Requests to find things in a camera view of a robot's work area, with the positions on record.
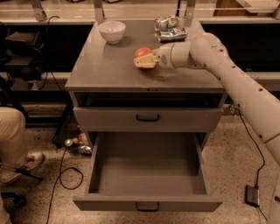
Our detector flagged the person leg in beige trousers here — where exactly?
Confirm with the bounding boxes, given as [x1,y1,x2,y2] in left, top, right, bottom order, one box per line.
[0,107,29,224]

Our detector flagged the black looped floor cable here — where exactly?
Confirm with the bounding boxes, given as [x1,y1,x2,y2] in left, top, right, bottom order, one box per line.
[45,147,85,224]

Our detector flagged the crushed can with green label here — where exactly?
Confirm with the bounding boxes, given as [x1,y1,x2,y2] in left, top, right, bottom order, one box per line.
[154,16,179,32]

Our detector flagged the black power adapter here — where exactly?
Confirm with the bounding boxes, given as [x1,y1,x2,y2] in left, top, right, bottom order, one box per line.
[245,185,260,207]

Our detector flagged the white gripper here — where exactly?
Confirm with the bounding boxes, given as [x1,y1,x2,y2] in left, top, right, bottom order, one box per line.
[133,43,174,69]

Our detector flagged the black adapter cable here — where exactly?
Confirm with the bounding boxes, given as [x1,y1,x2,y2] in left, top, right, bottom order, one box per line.
[237,108,270,224]

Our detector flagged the red apple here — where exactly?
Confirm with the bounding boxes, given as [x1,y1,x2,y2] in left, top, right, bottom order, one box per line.
[134,47,151,59]

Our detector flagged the open grey lower drawer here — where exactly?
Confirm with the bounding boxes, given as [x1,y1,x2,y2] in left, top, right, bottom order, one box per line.
[73,132,222,212]

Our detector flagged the crushed can with blue label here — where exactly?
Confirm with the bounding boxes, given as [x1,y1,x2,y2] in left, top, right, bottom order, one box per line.
[157,28,187,42]

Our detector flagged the grey drawer cabinet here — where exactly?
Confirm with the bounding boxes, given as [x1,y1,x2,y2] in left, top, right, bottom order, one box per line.
[64,18,236,141]

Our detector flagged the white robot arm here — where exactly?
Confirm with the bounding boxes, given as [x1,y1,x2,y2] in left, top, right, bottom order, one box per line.
[133,33,280,164]

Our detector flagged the black equipment on left shelf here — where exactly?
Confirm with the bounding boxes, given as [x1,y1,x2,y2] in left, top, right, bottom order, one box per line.
[0,24,46,81]

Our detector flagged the white and red shoe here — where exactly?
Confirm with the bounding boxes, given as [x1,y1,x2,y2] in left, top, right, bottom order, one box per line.
[22,152,45,171]

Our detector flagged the white bowl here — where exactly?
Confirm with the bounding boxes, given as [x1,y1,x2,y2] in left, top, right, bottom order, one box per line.
[98,21,126,44]

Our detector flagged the closed grey upper drawer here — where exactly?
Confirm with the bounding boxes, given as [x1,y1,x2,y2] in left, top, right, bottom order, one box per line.
[73,107,222,132]

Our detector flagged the pile of cans on floor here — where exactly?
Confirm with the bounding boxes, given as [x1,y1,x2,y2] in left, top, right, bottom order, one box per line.
[64,132,92,156]

